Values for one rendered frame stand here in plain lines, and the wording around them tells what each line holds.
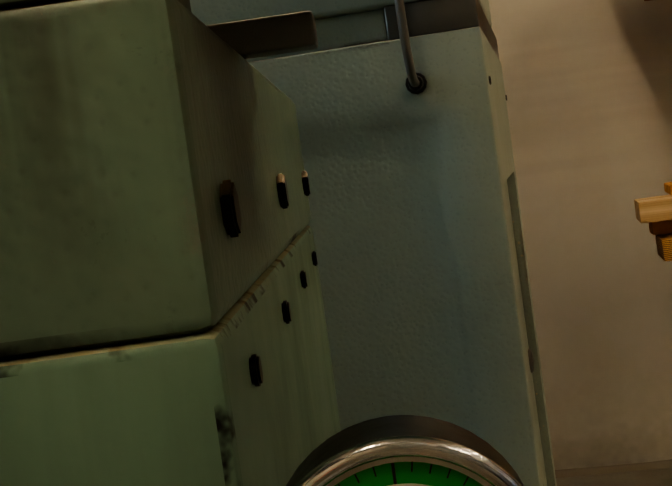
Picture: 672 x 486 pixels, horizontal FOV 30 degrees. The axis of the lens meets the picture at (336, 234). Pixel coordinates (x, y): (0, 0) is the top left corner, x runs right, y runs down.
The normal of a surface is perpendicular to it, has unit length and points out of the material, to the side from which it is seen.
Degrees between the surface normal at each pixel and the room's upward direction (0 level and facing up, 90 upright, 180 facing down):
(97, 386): 90
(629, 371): 90
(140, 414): 90
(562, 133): 90
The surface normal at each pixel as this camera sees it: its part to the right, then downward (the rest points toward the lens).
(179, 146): 0.36, 0.00
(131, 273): -0.02, 0.06
